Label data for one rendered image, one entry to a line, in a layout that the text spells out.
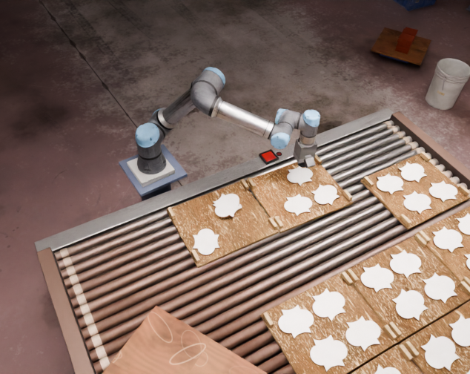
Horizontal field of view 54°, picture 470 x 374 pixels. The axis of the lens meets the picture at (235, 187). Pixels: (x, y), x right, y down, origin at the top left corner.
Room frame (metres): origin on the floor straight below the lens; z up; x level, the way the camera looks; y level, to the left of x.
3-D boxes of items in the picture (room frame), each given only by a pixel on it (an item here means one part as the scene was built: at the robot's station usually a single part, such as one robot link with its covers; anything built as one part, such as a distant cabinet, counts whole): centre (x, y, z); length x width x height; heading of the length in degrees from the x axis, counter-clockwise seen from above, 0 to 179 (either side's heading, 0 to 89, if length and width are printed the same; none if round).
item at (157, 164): (1.66, 0.44, 0.95); 0.15 x 0.15 x 0.10
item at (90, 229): (1.63, -0.03, 0.89); 2.08 x 0.09 x 0.06; 121
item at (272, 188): (1.49, -0.32, 0.93); 0.41 x 0.35 x 0.02; 119
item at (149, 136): (1.67, 0.44, 1.06); 0.13 x 0.12 x 0.14; 164
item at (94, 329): (1.23, -0.27, 0.90); 1.95 x 0.05 x 0.05; 121
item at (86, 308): (1.31, -0.22, 0.90); 1.95 x 0.05 x 0.05; 121
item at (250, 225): (1.28, 0.05, 0.93); 0.41 x 0.35 x 0.02; 120
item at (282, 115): (1.59, -0.22, 1.29); 0.11 x 0.11 x 0.08; 74
